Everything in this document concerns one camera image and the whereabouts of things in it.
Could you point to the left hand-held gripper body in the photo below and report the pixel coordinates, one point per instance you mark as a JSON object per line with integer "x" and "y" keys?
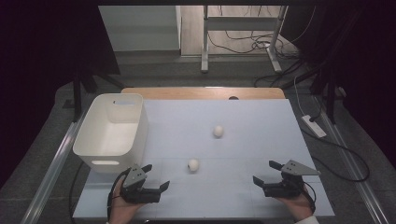
{"x": 134, "y": 186}

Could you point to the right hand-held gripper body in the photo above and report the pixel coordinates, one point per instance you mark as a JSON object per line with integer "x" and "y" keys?
{"x": 286, "y": 188}

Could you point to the white egg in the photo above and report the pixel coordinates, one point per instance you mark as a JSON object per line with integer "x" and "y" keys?
{"x": 218, "y": 131}
{"x": 193, "y": 165}

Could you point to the white plastic storage bin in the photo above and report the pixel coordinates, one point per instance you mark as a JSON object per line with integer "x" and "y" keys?
{"x": 109, "y": 140}

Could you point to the person's right hand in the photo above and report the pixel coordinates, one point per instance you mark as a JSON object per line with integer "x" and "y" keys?
{"x": 299, "y": 207}

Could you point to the person's left hand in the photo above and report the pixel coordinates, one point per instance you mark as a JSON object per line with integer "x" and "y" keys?
{"x": 120, "y": 210}

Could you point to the light blue board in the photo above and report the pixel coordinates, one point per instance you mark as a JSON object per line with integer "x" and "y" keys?
{"x": 236, "y": 149}

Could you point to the white power strip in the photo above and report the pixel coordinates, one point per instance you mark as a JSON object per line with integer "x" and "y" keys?
{"x": 313, "y": 126}

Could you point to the wooden table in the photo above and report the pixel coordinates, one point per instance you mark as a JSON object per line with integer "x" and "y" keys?
{"x": 199, "y": 93}

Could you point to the black stand legs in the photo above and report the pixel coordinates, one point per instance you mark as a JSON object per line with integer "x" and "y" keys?
{"x": 77, "y": 90}
{"x": 330, "y": 90}

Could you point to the white cabinet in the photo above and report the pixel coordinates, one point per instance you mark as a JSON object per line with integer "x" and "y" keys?
{"x": 140, "y": 28}

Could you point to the white metal stand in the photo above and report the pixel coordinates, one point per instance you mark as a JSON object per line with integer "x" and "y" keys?
{"x": 239, "y": 23}

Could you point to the aluminium floor rail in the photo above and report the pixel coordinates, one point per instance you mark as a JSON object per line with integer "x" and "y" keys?
{"x": 355, "y": 168}
{"x": 53, "y": 174}

